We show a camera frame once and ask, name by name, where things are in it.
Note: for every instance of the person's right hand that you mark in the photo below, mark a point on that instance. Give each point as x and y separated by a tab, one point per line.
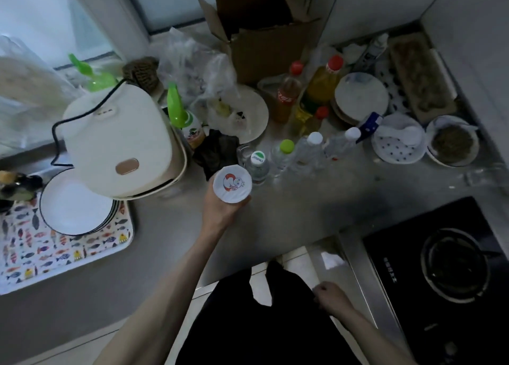
332	297

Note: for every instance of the person's left hand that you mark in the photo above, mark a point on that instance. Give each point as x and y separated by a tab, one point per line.
218	213

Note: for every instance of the white cup with cartoon lid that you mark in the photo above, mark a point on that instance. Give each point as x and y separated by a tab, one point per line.
232	184

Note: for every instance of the person's right forearm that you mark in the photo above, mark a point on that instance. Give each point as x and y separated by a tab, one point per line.
370	339

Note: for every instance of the person's left forearm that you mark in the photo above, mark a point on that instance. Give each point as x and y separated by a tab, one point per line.
167	305

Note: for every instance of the person's black clothing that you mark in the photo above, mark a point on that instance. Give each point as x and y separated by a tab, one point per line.
258	329

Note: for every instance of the grey countertop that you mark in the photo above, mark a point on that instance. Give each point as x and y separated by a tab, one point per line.
302	206

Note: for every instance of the water bottle white green cap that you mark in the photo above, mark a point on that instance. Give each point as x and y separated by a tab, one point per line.
257	166

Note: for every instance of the black crumpled bag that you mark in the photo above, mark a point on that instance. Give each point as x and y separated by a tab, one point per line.
216	152

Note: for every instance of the small clear glass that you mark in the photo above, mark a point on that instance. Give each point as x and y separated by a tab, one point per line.
244	154

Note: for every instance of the black gas stove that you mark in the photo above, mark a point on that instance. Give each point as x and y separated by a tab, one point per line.
401	265

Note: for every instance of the clear bottle green cap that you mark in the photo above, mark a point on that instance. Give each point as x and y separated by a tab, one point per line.
283	154

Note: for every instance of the white plate with leftovers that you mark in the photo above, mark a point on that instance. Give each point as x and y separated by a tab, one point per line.
250	114

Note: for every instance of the clear bottle white cap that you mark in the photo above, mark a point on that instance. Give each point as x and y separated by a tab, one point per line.
308	152
340	144

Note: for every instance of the green spray bottle white label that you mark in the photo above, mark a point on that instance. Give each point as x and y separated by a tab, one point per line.
177	110

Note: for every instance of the white rice cooker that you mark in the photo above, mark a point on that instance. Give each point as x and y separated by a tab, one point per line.
119	146

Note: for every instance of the small bottle red cap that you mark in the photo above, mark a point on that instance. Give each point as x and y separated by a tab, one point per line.
316	120

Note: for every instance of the cola bottle red cap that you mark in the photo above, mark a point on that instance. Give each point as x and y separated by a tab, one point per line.
287	94

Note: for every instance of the white plates with dark rim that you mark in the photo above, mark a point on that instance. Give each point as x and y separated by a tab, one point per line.
73	207

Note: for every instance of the clear plastic bag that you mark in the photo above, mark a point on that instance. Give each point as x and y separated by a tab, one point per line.
191	66

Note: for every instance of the brown scrubbing sponge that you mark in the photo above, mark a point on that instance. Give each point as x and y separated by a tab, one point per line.
143	72

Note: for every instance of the yellow oil bottle red cap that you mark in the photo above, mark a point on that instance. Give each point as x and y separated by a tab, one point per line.
318	86

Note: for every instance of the dotted plate with white spoon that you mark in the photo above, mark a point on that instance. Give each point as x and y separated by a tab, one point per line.
397	148

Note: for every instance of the blue and white packet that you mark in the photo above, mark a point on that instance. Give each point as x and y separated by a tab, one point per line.
369	125

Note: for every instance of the brown cardboard box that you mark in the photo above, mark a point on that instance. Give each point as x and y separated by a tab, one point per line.
270	47

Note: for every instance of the fish pattern tray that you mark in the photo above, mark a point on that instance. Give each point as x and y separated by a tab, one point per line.
47	257

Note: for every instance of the round white covered dish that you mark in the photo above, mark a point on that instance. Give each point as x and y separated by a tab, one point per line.
360	96

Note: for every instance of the bowl of brown food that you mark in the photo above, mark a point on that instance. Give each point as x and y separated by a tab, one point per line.
452	143

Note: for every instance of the dark small bottle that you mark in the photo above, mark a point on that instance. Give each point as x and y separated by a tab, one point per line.
20	186

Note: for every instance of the white squeeze bottle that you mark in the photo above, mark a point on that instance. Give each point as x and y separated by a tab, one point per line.
371	53

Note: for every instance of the large translucent plastic bag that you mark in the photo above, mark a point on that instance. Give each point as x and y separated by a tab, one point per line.
32	90

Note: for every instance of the rectangular tray of brown food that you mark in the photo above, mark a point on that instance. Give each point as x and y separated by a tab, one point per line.
423	74

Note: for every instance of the window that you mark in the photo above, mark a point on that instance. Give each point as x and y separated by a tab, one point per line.
39	19

